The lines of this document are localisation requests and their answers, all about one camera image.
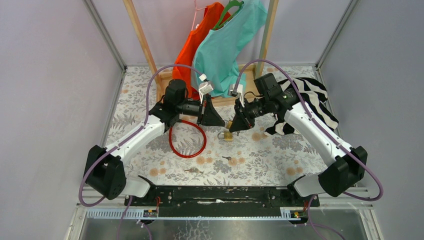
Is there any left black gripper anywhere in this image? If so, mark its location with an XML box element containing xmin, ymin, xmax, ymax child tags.
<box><xmin>176</xmin><ymin>94</ymin><xmax>226</xmax><ymax>127</ymax></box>

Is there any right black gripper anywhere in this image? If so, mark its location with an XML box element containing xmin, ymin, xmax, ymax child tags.
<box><xmin>228</xmin><ymin>96</ymin><xmax>269</xmax><ymax>133</ymax></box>

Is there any large brass padlock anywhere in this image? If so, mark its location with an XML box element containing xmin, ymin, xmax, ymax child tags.
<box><xmin>217</xmin><ymin>131</ymin><xmax>233</xmax><ymax>142</ymax></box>

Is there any red cable lock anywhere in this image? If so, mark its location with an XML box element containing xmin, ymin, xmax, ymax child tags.
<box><xmin>168</xmin><ymin>119</ymin><xmax>208</xmax><ymax>159</ymax></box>

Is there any small brass padlock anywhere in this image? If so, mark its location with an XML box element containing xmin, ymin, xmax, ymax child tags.
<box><xmin>225</xmin><ymin>120</ymin><xmax>233</xmax><ymax>130</ymax></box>

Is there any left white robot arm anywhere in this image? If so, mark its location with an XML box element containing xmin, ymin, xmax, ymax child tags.
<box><xmin>82</xmin><ymin>79</ymin><xmax>225</xmax><ymax>206</ymax></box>

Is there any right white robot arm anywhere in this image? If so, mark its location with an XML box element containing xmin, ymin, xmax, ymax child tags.
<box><xmin>229</xmin><ymin>73</ymin><xmax>368</xmax><ymax>206</ymax></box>

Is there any floral table mat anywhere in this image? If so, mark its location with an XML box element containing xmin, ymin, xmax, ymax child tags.
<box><xmin>106</xmin><ymin>66</ymin><xmax>327</xmax><ymax>186</ymax></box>

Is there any teal shirt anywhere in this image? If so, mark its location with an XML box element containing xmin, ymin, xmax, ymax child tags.
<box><xmin>192</xmin><ymin>0</ymin><xmax>268</xmax><ymax>98</ymax></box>

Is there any wooden clothes rack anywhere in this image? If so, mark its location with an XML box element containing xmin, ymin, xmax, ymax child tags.
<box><xmin>123</xmin><ymin>0</ymin><xmax>279</xmax><ymax>107</ymax></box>

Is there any black white striped cloth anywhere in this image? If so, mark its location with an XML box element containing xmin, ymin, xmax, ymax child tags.
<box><xmin>264</xmin><ymin>77</ymin><xmax>339</xmax><ymax>136</ymax></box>

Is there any orange shirt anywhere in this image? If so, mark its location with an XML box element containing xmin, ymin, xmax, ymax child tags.
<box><xmin>172</xmin><ymin>2</ymin><xmax>225</xmax><ymax>100</ymax></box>

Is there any pink clothes hanger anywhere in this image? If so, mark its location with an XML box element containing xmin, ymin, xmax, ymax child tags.
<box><xmin>191</xmin><ymin>0</ymin><xmax>206</xmax><ymax>31</ymax></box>

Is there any green clothes hanger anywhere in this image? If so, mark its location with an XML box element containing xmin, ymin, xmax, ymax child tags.
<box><xmin>212</xmin><ymin>0</ymin><xmax>244</xmax><ymax>31</ymax></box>

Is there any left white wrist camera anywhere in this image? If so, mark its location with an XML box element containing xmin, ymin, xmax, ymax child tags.
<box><xmin>198</xmin><ymin>74</ymin><xmax>214</xmax><ymax>102</ymax></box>

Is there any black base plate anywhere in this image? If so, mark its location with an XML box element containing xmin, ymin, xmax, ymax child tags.
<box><xmin>125</xmin><ymin>185</ymin><xmax>320</xmax><ymax>218</ymax></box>

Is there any white slotted cable duct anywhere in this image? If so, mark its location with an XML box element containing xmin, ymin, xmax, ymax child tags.
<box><xmin>86</xmin><ymin>208</ymin><xmax>159</xmax><ymax>220</ymax></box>

